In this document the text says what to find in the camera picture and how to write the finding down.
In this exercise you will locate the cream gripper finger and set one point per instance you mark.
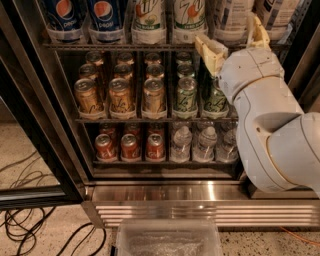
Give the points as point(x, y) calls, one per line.
point(257, 36)
point(213, 53)

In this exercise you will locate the white blue label bottle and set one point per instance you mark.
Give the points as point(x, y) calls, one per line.
point(230, 19)

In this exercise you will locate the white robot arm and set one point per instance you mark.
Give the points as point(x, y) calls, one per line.
point(240, 70)

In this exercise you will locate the rightmost white label bottle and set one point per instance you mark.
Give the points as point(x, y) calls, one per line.
point(275, 15)

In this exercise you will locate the right 7up bottle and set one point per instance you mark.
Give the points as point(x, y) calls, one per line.
point(189, 20)

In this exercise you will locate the middle water bottle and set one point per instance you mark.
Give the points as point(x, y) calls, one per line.
point(203, 150)

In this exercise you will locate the water bottle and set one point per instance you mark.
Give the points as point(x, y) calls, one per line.
point(227, 150)
point(180, 146)
point(203, 150)

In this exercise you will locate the right water bottle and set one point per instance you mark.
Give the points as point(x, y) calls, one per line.
point(227, 150)

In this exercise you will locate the left water bottle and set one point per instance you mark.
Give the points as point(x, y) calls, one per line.
point(180, 146)

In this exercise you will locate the steel fridge base grille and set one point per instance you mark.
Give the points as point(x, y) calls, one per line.
point(229, 204)

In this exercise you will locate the left glass fridge door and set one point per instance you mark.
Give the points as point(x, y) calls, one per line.
point(35, 89)

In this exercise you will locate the middle row green can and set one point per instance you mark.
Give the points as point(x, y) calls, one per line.
point(185, 70)

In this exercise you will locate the front right green can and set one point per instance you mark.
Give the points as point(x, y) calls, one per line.
point(214, 98)

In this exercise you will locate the front left green can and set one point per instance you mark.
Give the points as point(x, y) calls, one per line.
point(186, 94)

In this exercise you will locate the row gold can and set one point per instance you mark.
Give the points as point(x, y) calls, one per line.
point(155, 71)
point(123, 71)
point(88, 71)

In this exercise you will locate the front right orange can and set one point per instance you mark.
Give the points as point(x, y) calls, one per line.
point(155, 147)

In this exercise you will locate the orange can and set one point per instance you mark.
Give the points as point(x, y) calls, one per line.
point(104, 147)
point(155, 147)
point(129, 146)

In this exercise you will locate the front middle orange can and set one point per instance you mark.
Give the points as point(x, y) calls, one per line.
point(129, 146)

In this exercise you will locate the middle row left gold can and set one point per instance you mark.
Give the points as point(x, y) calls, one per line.
point(88, 71)

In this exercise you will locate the front left gold can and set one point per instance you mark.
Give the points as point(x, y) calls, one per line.
point(87, 96)

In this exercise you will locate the front left orange can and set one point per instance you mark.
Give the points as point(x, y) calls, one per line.
point(104, 147)

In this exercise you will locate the clear plastic bin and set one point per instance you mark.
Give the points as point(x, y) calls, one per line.
point(168, 237)

